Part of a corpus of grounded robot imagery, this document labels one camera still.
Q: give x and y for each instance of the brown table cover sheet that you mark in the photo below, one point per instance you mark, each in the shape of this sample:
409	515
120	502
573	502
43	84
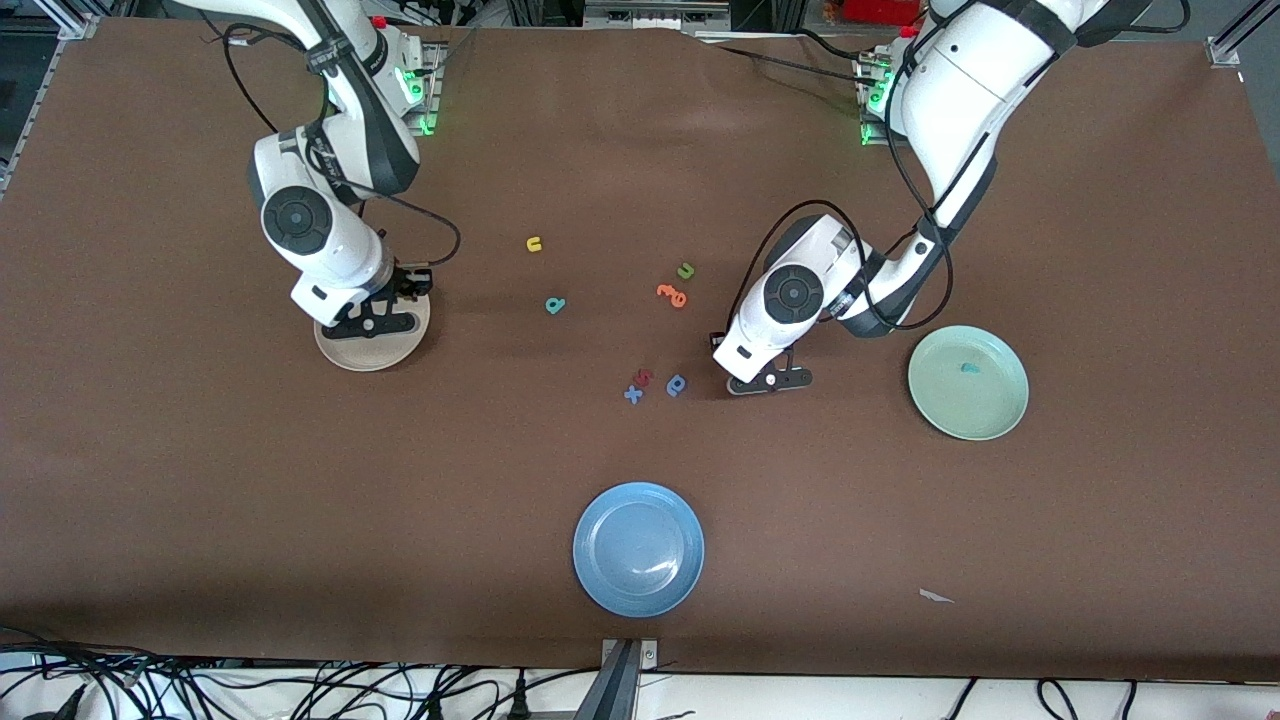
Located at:
300	480

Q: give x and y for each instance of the blue foam letter a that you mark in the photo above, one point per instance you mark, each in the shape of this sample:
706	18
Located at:
676	385

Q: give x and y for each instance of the black power plug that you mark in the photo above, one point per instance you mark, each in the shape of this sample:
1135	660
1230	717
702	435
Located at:
435	708
518	702

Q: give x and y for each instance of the white power strip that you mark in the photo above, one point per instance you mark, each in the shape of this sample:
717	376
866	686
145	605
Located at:
650	12

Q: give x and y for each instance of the aluminium corner profile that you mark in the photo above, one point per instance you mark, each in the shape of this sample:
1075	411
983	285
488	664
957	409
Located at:
78	26
1235	35

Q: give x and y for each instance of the red box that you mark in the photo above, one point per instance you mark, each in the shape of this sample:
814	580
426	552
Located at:
880	10

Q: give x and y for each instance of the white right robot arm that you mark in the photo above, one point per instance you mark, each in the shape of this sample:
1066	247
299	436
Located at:
340	150

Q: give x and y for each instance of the metal table edge bracket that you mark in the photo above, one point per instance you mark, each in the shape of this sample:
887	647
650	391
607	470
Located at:
648	652

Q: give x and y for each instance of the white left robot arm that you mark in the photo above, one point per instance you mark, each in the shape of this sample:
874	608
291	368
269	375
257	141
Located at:
960	90

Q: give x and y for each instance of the white paper scrap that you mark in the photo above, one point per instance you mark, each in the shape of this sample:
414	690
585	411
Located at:
935	596

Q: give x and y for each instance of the pale green round plate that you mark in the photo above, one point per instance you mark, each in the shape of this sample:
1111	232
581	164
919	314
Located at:
968	400

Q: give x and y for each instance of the blue round plate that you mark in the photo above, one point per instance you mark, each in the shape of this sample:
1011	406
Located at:
638	549

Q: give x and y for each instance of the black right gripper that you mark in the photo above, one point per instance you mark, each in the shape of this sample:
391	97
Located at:
408	284

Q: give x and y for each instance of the beige round plate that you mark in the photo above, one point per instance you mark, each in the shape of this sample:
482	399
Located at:
372	355

